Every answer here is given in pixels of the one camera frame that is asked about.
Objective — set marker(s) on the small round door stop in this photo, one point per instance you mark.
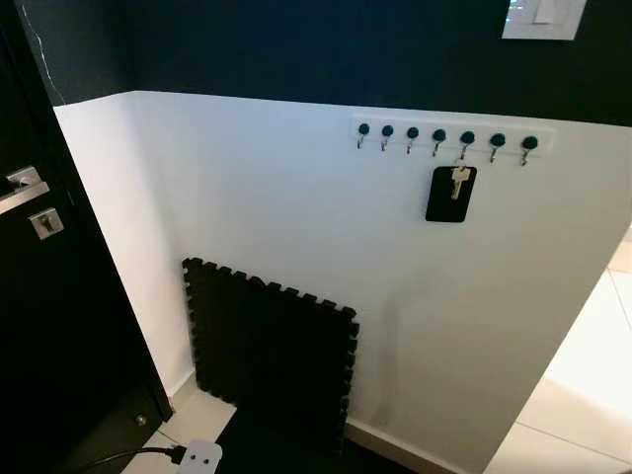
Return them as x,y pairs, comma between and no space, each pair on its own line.
141,421

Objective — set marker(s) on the black floor mat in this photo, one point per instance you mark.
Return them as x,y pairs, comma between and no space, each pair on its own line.
296,459

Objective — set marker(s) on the black foam puzzle mat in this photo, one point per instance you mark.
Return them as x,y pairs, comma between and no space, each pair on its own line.
272,346

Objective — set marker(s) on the white wall switch plate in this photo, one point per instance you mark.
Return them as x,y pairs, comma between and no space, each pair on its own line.
543,18

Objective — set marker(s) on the white wall hook rack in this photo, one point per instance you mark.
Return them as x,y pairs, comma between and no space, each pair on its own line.
425,121

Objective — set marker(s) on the dark door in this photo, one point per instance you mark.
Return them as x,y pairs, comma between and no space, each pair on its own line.
59,326

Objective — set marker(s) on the silver square door lock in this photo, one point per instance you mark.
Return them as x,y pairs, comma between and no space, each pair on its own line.
46,223

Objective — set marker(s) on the dark green knob metal hook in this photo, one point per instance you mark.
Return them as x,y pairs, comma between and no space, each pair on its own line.
497,140
529,142
467,137
438,135
363,129
387,130
412,132

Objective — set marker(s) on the silver key with black tag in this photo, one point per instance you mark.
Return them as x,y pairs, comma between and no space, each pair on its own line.
444,202

